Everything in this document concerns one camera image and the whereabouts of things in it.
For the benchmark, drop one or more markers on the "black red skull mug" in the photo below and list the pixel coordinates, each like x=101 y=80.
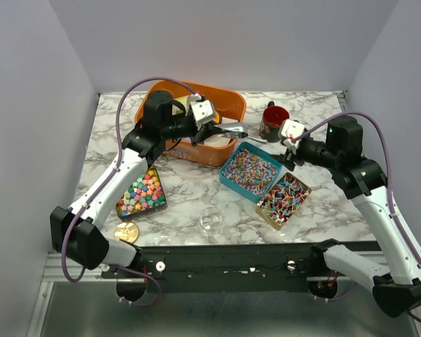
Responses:
x=272 y=119

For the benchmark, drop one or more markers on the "teal tin swirl lollipops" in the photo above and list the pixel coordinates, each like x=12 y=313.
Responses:
x=250 y=172

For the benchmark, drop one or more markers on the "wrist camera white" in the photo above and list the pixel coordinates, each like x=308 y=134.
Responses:
x=203 y=112
x=289 y=132

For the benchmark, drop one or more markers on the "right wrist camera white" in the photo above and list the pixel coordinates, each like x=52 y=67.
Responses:
x=289 y=132

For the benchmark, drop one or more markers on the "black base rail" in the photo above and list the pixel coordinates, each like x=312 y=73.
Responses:
x=235 y=268

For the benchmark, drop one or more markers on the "orange plastic bin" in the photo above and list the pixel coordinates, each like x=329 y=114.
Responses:
x=229 y=104

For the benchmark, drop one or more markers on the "metal scoop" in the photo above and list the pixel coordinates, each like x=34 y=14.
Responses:
x=236 y=130

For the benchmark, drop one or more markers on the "gold round lid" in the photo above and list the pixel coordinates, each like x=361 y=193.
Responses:
x=127 y=231

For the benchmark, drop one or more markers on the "aluminium frame rail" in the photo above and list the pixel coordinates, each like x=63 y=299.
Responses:
x=53 y=271

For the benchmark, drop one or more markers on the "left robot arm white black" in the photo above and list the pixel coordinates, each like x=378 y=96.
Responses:
x=76 y=230

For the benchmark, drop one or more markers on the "gold tin round lollipops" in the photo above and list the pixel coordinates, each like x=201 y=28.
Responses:
x=283 y=200

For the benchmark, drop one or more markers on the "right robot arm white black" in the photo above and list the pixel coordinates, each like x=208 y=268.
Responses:
x=396 y=286

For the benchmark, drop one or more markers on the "clear glass bowl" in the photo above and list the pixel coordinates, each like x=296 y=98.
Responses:
x=211 y=220

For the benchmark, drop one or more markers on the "gold tin star candies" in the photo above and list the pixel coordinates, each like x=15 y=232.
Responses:
x=145 y=196

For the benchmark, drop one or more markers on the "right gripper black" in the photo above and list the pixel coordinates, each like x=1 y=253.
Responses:
x=286 y=159

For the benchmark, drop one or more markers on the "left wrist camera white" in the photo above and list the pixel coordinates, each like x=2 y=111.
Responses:
x=203 y=112

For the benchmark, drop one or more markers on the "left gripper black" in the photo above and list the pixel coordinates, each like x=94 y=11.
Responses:
x=203 y=131

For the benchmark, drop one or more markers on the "pale green mug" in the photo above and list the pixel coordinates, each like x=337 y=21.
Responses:
x=182 y=103

